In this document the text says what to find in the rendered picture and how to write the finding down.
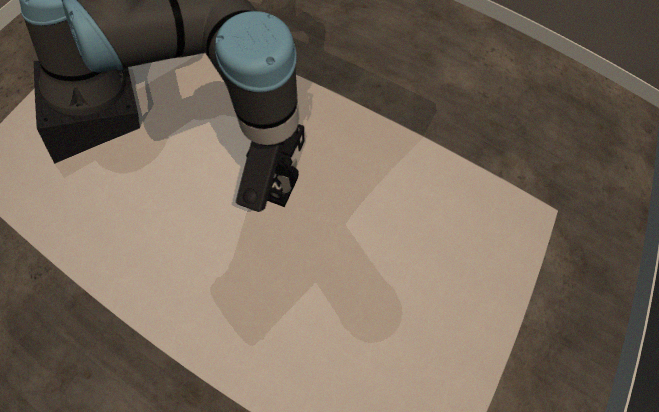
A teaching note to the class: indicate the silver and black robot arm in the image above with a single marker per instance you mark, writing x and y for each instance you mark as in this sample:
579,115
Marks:
254,50

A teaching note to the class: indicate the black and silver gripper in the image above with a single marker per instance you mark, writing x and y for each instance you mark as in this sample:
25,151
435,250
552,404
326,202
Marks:
286,168

